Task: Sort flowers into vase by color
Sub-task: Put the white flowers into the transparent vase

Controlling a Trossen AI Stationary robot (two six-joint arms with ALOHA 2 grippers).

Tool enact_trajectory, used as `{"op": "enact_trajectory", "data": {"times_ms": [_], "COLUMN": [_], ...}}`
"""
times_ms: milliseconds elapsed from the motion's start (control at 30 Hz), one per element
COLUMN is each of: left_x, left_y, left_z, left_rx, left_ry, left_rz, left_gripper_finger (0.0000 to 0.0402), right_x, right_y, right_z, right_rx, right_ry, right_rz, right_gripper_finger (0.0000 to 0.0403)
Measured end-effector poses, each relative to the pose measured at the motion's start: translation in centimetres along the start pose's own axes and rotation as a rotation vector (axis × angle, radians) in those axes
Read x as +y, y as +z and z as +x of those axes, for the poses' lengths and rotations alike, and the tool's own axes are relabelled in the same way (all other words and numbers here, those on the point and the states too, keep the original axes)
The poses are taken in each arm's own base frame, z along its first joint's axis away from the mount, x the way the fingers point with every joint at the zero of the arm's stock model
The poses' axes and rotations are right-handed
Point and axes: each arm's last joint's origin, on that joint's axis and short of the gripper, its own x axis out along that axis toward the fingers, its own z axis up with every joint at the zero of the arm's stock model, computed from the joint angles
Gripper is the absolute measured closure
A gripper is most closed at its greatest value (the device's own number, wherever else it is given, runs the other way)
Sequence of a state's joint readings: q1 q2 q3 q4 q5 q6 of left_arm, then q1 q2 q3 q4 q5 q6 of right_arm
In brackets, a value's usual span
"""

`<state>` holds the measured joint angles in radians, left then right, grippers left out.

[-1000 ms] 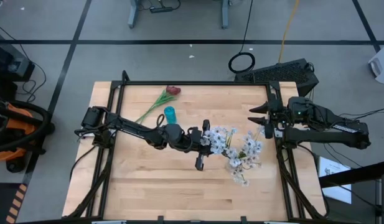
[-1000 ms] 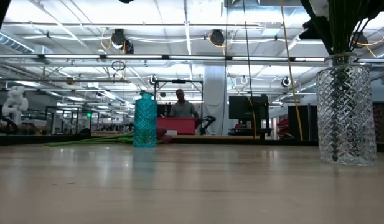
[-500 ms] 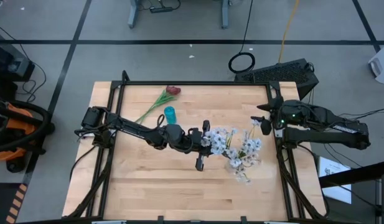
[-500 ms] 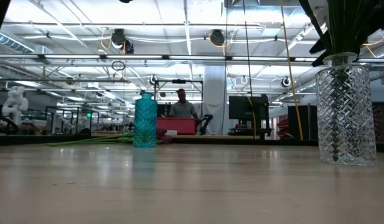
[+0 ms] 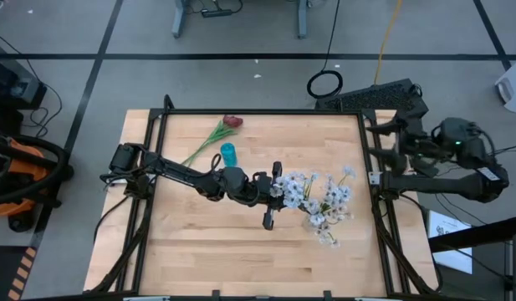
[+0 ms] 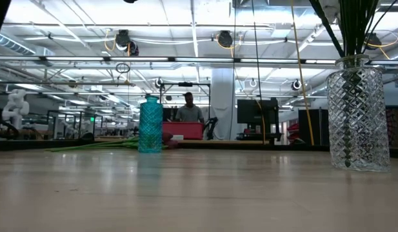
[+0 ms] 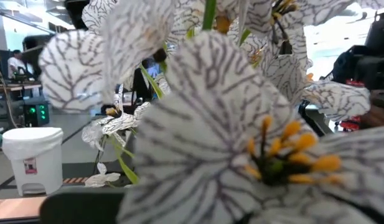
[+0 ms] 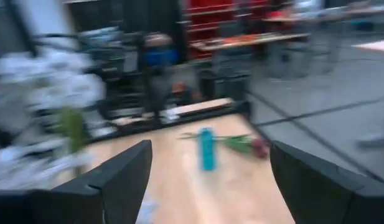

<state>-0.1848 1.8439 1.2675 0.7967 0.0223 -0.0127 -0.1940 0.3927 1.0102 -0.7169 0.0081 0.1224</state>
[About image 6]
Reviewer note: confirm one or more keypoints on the red artificial tulip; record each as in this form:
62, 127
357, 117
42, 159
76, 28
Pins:
168, 137
121, 142
172, 144

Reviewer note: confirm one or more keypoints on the clear glass vase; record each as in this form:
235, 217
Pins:
358, 122

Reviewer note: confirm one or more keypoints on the black background robot arm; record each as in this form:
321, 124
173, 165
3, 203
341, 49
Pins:
211, 125

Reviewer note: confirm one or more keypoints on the blue glass vase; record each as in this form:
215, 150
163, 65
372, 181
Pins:
150, 125

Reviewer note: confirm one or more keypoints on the person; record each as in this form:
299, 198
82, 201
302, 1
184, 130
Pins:
189, 112

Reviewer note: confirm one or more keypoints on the red plastic bin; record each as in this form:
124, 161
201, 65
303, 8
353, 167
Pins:
185, 130

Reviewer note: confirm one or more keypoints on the white flat box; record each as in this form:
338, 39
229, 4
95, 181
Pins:
179, 137

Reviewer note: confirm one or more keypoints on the black monitor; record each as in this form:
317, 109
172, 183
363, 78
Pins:
250, 111

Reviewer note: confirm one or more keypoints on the black cabinet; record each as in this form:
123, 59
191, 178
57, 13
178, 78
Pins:
314, 125

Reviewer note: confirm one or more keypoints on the red patterned cloth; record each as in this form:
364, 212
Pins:
393, 129

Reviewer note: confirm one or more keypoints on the black metal rig frame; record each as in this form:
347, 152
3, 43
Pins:
185, 84

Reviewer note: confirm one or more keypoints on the black framed enclosure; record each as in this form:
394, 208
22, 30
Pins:
79, 111

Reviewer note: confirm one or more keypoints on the black aluminium table frame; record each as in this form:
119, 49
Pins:
24, 145

